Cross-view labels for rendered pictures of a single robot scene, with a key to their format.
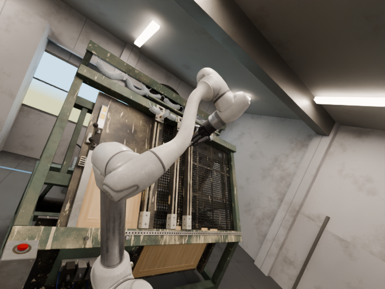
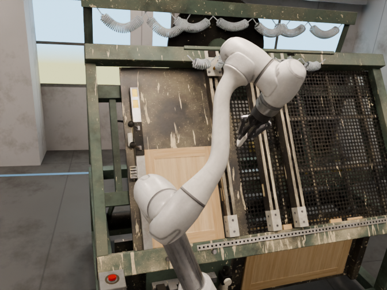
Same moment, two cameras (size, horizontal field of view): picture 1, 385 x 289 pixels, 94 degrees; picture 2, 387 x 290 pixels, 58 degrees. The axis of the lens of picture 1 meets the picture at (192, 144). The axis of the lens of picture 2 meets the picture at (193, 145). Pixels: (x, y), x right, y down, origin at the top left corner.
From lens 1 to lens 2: 0.59 m
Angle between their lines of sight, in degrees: 28
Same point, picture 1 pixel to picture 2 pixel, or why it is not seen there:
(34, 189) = (99, 218)
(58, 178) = (117, 198)
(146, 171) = (182, 214)
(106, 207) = not seen: hidden behind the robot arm
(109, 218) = (171, 250)
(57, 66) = (56, 11)
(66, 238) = (148, 262)
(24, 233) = (109, 262)
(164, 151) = (196, 186)
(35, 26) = not seen: outside the picture
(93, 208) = not seen: hidden behind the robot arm
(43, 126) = (75, 105)
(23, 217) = (101, 248)
